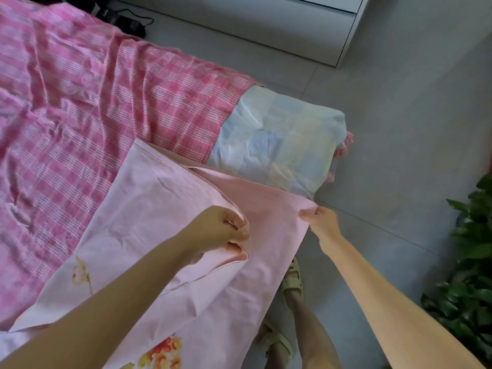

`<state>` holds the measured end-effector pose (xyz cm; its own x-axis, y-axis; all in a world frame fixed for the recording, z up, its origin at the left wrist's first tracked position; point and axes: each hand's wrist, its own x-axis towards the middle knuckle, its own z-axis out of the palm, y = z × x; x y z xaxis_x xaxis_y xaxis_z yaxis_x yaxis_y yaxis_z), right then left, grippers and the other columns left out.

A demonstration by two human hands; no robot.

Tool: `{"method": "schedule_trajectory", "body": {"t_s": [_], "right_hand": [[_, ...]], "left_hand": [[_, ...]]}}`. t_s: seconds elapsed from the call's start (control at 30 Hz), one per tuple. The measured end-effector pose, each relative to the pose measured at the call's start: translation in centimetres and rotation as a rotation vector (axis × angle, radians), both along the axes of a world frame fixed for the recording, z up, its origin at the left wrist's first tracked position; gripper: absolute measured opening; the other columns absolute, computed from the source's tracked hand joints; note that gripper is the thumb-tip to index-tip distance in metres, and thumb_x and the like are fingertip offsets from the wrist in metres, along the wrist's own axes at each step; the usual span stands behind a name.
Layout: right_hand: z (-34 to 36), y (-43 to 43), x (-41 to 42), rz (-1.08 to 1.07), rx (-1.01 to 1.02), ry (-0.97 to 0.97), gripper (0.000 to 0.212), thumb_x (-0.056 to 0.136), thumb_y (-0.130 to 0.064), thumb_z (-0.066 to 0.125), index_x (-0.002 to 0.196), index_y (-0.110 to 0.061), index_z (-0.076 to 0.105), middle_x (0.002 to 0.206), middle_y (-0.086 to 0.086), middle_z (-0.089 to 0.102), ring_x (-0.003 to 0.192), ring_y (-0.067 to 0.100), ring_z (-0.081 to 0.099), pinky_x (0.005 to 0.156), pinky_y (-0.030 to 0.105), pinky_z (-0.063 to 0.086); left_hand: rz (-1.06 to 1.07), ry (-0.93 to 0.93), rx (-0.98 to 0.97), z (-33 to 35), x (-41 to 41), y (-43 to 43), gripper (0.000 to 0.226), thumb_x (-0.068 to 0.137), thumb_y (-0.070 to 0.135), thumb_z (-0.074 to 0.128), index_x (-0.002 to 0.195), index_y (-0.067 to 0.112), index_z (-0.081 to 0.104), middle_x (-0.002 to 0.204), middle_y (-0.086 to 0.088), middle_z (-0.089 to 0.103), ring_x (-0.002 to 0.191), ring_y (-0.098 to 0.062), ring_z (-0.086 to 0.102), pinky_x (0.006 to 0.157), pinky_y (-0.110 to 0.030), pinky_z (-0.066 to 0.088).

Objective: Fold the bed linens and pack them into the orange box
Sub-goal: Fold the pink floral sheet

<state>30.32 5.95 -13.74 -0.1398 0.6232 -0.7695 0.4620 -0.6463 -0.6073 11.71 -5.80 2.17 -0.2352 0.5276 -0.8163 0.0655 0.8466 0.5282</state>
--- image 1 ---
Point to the person's leg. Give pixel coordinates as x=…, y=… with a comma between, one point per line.
x=278, y=357
x=315, y=334

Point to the person's right leg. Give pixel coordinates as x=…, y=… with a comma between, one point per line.
x=315, y=334

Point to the white wardrobe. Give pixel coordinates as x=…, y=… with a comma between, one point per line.
x=261, y=19

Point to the person's left leg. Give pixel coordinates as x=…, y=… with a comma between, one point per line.
x=278, y=357

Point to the person's left hand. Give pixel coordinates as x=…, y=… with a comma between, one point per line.
x=215, y=230

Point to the person's right hand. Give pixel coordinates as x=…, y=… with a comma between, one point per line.
x=324, y=225

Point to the black white standing device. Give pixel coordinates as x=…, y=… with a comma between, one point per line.
x=115, y=19

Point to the pink gingham sheet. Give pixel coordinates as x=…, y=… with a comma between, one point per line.
x=77, y=96

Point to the pink fringed bed skirt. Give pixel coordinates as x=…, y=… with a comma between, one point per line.
x=342, y=153

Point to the olive sandal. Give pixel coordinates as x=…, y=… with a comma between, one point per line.
x=275, y=338
x=292, y=279

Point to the person's left forearm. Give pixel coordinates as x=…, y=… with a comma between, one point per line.
x=100, y=311

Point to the green leafy plant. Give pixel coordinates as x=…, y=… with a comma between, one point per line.
x=469, y=280

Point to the white bed sheet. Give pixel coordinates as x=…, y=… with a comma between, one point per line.
x=284, y=138

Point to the person's right forearm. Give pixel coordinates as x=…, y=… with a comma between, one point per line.
x=392, y=311

